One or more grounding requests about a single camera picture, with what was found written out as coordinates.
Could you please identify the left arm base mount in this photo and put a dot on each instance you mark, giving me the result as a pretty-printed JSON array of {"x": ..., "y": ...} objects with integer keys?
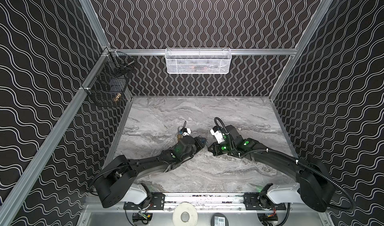
[{"x": 153, "y": 202}]

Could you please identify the white tape roll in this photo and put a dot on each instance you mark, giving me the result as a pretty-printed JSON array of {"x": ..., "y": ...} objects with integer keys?
[{"x": 185, "y": 214}]

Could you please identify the large brass padlock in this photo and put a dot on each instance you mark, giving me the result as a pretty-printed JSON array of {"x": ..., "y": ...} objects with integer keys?
[{"x": 180, "y": 135}]

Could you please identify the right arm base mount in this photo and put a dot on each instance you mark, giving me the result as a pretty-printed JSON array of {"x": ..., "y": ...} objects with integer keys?
[{"x": 255, "y": 202}]

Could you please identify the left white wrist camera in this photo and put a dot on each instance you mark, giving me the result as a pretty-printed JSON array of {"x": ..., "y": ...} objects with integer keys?
[{"x": 186, "y": 131}]

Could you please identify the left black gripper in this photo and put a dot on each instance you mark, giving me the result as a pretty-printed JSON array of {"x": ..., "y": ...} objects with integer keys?
[{"x": 186, "y": 140}]

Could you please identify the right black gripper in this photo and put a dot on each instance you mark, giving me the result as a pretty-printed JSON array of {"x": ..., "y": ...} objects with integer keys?
[{"x": 229, "y": 133}]

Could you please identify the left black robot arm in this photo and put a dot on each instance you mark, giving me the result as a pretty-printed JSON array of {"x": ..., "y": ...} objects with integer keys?
[{"x": 114, "y": 181}]

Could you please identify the black round labelled puck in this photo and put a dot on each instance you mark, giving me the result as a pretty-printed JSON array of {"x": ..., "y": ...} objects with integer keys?
[{"x": 219, "y": 219}]

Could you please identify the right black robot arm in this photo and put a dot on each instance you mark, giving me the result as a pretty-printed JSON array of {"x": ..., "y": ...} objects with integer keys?
[{"x": 313, "y": 185}]

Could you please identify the black wire mesh basket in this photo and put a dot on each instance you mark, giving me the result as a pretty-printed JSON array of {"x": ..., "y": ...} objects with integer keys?
[{"x": 107, "y": 83}]

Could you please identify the white wire mesh basket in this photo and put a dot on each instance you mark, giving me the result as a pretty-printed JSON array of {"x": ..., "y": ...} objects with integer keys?
[{"x": 198, "y": 60}]

